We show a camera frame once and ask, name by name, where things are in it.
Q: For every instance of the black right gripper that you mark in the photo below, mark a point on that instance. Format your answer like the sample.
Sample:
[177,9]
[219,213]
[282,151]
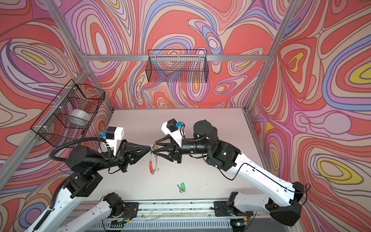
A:
[173,154]

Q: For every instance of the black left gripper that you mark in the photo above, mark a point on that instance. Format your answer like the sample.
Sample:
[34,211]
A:
[127,155]

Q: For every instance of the metal keyring disc red grip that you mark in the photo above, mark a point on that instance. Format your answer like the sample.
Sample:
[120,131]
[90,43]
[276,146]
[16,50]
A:
[153,161]

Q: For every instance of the green plastic key tag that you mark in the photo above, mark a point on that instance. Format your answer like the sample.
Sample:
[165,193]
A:
[182,186]

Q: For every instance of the silver key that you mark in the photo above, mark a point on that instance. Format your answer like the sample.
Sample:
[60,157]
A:
[180,189]

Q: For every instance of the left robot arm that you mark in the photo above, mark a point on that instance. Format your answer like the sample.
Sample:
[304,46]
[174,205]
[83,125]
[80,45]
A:
[85,157]

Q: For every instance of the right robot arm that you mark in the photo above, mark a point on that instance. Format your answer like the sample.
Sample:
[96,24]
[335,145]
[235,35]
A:
[280,199]

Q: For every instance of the grey tape roll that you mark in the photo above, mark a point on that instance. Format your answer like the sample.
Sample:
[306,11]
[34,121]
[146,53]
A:
[79,117]

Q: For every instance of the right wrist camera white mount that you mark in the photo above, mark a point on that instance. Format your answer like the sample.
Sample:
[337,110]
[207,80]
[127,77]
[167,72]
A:
[173,129]

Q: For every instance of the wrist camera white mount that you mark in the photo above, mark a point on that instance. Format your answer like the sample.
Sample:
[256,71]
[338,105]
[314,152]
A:
[113,136]
[173,129]

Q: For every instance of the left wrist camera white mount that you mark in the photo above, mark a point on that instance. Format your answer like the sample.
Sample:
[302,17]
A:
[113,136]

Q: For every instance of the aluminium table edge rail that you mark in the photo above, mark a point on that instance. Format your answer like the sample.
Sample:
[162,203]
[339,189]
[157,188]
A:
[161,215]

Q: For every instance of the black wire basket left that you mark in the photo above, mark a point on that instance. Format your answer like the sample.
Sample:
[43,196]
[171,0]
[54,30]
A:
[54,124]

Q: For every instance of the black wire basket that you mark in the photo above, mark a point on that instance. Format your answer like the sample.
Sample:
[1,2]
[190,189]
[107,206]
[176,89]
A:
[177,66]
[54,124]

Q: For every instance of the black wire basket back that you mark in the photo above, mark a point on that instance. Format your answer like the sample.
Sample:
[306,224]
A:
[177,66]

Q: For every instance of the aluminium cage frame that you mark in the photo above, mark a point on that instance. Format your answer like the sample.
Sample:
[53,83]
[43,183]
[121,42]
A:
[37,61]

